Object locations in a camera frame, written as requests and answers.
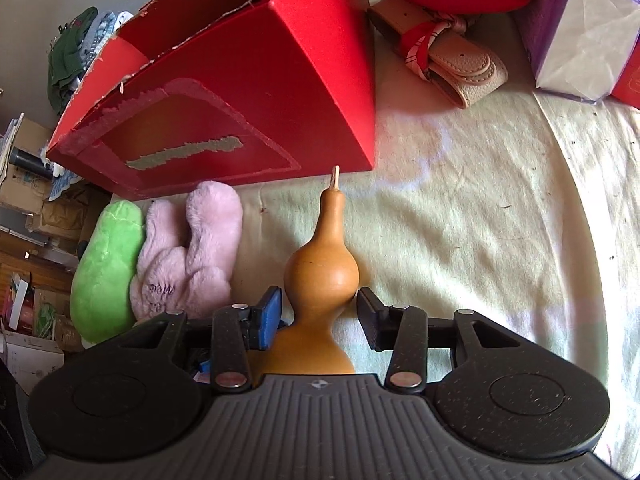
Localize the green cloth pile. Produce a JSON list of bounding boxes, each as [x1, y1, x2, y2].
[[47, 7, 134, 115]]

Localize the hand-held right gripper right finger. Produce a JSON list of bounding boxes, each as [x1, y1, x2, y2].
[[356, 287, 521, 394]]

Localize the cream bed sheet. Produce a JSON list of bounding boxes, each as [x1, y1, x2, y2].
[[109, 0, 640, 476]]

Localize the green plush toy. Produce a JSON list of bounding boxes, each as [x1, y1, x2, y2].
[[69, 199, 147, 345]]

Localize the orange-brown dried gourd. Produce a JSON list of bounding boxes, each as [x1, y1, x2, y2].
[[256, 165, 362, 386]]

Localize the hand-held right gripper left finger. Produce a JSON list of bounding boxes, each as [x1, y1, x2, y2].
[[119, 286, 284, 393]]

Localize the pink plush toy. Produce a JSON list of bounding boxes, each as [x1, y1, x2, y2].
[[129, 181, 245, 323]]

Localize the beige leather pouch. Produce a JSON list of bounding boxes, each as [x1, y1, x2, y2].
[[368, 0, 509, 110]]

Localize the dark grey cylinder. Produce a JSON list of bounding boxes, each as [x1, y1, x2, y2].
[[11, 147, 53, 179]]

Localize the purple tissue box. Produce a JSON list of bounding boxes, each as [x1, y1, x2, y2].
[[511, 0, 640, 107]]

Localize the brown cardboard box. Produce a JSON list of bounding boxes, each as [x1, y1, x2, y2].
[[0, 119, 57, 215]]

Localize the red patterned ribbon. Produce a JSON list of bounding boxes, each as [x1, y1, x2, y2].
[[398, 16, 475, 81]]

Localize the red cardboard box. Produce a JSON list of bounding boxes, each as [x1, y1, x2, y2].
[[46, 0, 377, 200]]

